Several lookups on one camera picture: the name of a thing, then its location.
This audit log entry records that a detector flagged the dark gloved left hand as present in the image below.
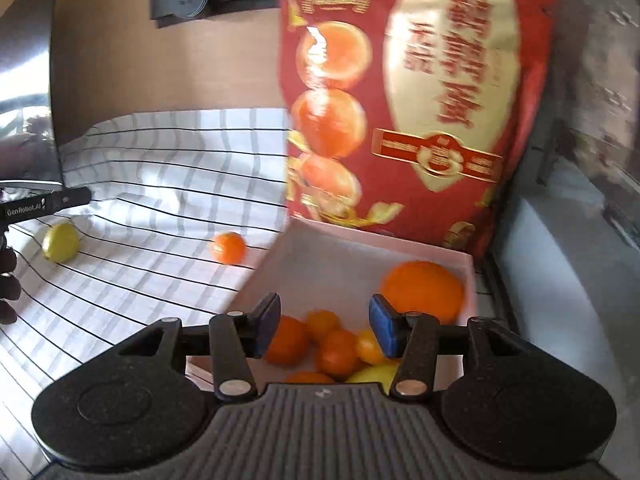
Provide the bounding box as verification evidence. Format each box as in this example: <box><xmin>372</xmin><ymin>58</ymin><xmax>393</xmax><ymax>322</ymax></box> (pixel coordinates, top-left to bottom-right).
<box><xmin>0</xmin><ymin>246</ymin><xmax>22</xmax><ymax>325</ymax></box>

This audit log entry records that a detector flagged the yellow-green lemon on cloth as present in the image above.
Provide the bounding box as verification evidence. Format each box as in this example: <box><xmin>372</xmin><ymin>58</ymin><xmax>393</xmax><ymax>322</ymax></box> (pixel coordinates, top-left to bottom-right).
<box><xmin>42</xmin><ymin>222</ymin><xmax>80</xmax><ymax>263</ymax></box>

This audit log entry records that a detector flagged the yellow lemon in box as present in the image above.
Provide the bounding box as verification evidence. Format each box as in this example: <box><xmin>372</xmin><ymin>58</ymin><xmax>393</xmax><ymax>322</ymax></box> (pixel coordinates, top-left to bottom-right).
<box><xmin>346</xmin><ymin>362</ymin><xmax>399</xmax><ymax>394</ymax></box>

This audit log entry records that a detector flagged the black monitor screen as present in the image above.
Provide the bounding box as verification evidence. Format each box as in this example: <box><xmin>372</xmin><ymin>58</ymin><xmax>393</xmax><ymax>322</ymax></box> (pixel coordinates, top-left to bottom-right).
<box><xmin>1</xmin><ymin>0</ymin><xmax>63</xmax><ymax>190</ymax></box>

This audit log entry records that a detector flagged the small mandarin in box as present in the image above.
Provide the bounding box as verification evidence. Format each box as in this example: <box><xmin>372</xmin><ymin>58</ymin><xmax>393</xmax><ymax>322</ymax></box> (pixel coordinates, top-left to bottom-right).
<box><xmin>305</xmin><ymin>310</ymin><xmax>342</xmax><ymax>344</ymax></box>

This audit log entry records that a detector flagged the mandarin with stem far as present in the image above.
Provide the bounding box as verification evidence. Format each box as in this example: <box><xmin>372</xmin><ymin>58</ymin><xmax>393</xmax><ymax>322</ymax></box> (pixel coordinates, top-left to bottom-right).
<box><xmin>210</xmin><ymin>232</ymin><xmax>246</xmax><ymax>266</ymax></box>

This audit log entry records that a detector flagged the pink cardboard box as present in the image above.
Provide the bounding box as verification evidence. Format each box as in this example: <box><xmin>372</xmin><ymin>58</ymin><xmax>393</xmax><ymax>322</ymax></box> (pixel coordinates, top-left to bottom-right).
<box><xmin>185</xmin><ymin>214</ymin><xmax>476</xmax><ymax>395</ymax></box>

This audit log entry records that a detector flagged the white checkered tablecloth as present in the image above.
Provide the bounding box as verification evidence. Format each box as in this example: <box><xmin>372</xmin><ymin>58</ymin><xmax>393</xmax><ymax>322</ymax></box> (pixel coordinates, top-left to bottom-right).
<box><xmin>1</xmin><ymin>108</ymin><xmax>288</xmax><ymax>479</ymax></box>

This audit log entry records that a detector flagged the glass computer case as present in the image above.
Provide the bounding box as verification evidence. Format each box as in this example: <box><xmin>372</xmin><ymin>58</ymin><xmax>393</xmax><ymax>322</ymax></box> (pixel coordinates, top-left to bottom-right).
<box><xmin>492</xmin><ymin>0</ymin><xmax>639</xmax><ymax>479</ymax></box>

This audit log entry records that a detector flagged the red quail egg bag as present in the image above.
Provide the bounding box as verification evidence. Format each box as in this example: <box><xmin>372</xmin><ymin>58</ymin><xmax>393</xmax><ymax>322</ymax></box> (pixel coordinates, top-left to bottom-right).
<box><xmin>279</xmin><ymin>0</ymin><xmax>555</xmax><ymax>257</ymax></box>

